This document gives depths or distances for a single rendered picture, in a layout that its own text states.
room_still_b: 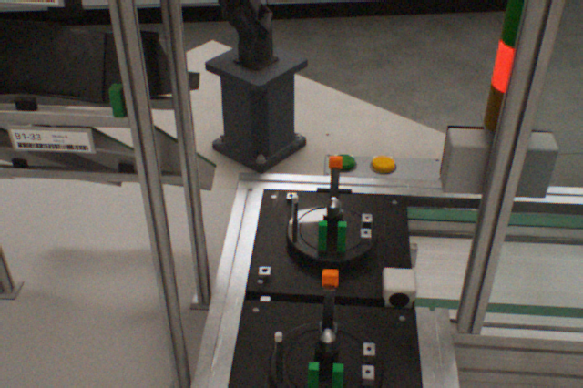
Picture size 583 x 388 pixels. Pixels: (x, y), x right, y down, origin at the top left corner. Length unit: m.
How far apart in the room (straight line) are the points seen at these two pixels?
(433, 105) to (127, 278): 2.41
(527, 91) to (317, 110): 0.90
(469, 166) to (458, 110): 2.54
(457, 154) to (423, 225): 0.37
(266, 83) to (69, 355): 0.58
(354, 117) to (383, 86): 1.93
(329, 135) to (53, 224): 0.60
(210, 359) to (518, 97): 0.50
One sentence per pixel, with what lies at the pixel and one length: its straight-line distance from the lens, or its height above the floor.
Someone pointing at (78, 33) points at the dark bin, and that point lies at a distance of 0.77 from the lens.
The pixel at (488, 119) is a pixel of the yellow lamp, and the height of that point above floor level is 1.27.
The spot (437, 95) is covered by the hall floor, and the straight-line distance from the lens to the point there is 3.48.
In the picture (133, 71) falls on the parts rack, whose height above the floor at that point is 1.36.
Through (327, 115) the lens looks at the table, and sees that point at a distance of 1.58.
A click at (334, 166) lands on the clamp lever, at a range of 1.06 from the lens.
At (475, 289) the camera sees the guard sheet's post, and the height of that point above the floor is 1.04.
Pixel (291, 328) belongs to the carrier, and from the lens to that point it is 0.94.
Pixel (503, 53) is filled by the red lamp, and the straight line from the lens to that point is 0.77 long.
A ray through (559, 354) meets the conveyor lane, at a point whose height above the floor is 0.93.
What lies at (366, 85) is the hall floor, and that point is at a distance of 3.51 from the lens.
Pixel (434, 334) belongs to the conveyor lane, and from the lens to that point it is 0.97.
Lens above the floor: 1.68
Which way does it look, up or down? 38 degrees down
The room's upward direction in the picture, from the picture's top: straight up
